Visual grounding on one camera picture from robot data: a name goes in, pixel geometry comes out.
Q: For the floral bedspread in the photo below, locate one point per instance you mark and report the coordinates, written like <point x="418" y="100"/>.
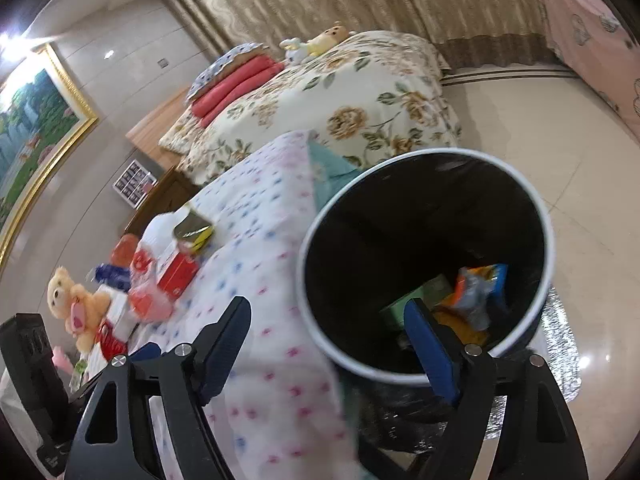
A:
<point x="350" y="95"/>

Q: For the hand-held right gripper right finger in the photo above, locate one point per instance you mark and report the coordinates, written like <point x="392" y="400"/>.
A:
<point x="432" y="350"/>

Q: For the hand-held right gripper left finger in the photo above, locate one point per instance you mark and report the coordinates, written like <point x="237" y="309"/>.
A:
<point x="225" y="340"/>

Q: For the white plush toy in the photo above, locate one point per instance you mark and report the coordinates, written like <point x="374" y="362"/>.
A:
<point x="295" y="50"/>

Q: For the orange snack packet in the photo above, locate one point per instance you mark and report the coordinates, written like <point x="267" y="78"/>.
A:
<point x="472" y="290"/>

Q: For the red folded blanket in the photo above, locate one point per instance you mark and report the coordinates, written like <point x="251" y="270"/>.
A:
<point x="235" y="82"/>

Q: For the teal cloth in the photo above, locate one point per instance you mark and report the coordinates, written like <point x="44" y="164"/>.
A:
<point x="327" y="170"/>

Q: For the white paper box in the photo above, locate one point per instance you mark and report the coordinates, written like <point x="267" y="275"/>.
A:
<point x="120" y="312"/>

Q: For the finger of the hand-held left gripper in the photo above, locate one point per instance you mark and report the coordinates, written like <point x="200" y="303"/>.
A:
<point x="147" y="351"/>

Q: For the white dotted blanket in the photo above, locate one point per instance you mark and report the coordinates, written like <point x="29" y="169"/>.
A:
<point x="270" y="240"/>

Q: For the small printed packet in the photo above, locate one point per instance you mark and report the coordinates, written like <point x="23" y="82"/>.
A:
<point x="80" y="372"/>

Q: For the yellow plush toy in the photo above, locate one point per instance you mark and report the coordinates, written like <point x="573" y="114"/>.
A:
<point x="327" y="37"/>

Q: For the blue patterned pillow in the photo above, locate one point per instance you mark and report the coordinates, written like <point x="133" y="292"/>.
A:
<point x="220" y="67"/>

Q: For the gold framed landscape painting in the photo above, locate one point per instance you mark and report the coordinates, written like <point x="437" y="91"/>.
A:
<point x="35" y="130"/>

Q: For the red box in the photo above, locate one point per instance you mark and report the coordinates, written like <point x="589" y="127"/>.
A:
<point x="177" y="275"/>
<point x="111" y="342"/>

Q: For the white red printed plastic bag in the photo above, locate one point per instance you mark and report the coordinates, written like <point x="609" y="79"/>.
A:
<point x="157" y="235"/>

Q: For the green box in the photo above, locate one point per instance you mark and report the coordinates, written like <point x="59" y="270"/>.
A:
<point x="425" y="297"/>

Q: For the wooden nightstand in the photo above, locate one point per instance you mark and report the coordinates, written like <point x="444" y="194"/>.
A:
<point x="162" y="200"/>

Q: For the yellow black snack packet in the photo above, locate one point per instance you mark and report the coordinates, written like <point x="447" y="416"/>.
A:
<point x="192" y="227"/>

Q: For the white rimmed black trash bin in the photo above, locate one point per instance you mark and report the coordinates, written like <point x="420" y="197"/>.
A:
<point x="400" y="210"/>

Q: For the white photo frame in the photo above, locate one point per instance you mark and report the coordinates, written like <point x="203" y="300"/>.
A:
<point x="132" y="182"/>

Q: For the beige teddy bear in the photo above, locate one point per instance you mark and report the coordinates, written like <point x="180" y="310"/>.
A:
<point x="75" y="305"/>

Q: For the blue plastic packet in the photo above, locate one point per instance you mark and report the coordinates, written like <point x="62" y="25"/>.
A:
<point x="114" y="276"/>

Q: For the bright ceiling light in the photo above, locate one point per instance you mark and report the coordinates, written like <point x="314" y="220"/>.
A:
<point x="10" y="40"/>

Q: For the red apple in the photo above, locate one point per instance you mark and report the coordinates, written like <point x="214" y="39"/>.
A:
<point x="125" y="251"/>

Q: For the wooden headboard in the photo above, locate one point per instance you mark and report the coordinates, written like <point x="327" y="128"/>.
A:
<point x="155" y="130"/>

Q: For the pink plush item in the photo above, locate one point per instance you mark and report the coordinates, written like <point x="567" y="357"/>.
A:
<point x="62" y="360"/>

